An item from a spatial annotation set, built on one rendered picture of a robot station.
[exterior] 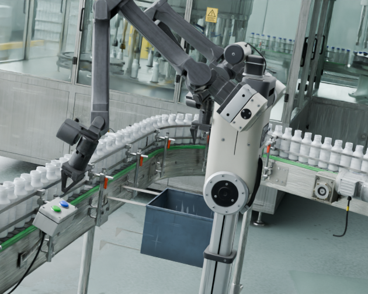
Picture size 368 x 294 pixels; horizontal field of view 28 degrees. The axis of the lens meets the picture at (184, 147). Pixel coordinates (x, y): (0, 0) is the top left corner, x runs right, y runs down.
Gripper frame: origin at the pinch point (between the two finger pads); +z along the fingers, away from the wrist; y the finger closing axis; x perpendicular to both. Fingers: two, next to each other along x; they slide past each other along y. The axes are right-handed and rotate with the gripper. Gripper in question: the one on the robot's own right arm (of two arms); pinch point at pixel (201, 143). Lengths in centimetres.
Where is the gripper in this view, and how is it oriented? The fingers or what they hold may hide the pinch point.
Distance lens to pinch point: 313.2
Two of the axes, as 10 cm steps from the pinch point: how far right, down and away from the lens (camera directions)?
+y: -9.5, -1.9, 2.5
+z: -1.3, 9.7, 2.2
